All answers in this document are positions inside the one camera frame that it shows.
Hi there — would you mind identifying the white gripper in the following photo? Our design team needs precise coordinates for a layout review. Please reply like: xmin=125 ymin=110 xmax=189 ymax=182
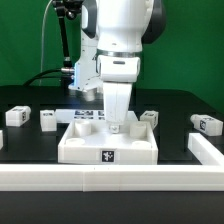
xmin=97 ymin=55 xmax=140 ymax=134

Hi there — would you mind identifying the white square tabletop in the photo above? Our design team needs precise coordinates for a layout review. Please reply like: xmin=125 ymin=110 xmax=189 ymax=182
xmin=58 ymin=120 xmax=158 ymax=165

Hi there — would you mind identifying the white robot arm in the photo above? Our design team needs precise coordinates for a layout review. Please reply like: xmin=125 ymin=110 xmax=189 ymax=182
xmin=70 ymin=0 xmax=166 ymax=133

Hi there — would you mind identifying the white sheet with tags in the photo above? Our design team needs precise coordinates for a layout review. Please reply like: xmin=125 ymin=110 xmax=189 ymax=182
xmin=55 ymin=109 xmax=139 ymax=124

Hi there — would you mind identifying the white U-shaped obstacle fence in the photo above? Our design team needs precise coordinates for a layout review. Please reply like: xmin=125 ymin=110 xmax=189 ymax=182
xmin=0 ymin=133 xmax=224 ymax=192

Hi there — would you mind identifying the black cable bundle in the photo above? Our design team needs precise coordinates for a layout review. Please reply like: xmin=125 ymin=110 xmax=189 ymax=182
xmin=23 ymin=68 xmax=73 ymax=87

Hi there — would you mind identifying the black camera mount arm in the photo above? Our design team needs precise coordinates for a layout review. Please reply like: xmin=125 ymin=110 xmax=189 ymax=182
xmin=52 ymin=0 xmax=84 ymax=68

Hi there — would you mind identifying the grey thin cable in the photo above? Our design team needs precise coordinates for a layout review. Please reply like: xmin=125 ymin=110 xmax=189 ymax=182
xmin=38 ymin=0 xmax=54 ymax=86

